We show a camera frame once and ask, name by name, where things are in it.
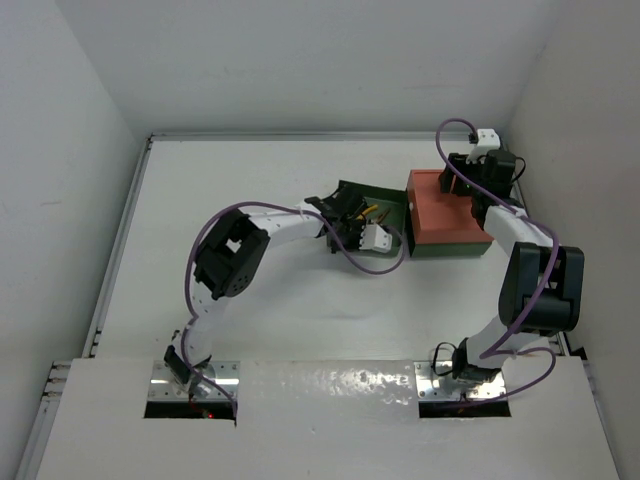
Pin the salmon drawer box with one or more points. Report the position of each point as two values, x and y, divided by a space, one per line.
438 218

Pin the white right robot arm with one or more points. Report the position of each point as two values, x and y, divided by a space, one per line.
541 292

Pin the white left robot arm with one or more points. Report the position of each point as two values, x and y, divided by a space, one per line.
230 247

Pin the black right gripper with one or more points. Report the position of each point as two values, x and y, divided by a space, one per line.
447 180

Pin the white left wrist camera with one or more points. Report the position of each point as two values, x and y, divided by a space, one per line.
375 238

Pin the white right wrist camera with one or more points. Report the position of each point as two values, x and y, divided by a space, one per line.
483 141

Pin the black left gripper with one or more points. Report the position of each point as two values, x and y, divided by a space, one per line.
355 245

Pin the yellow handled long-nose pliers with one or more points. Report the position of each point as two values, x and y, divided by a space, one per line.
380 218

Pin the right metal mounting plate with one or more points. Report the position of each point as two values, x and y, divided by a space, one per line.
433 386

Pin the yellow handled cutting pliers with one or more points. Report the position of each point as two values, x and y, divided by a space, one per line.
367 211

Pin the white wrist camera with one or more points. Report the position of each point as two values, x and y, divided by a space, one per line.
375 238
483 141

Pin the green pull-out drawer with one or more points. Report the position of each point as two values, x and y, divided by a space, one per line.
394 223

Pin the green drawer box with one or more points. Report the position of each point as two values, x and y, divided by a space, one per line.
449 250

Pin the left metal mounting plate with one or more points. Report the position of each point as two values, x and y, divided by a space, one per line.
220 383

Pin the metal mounting plate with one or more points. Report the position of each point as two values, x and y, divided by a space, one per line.
433 386
220 383

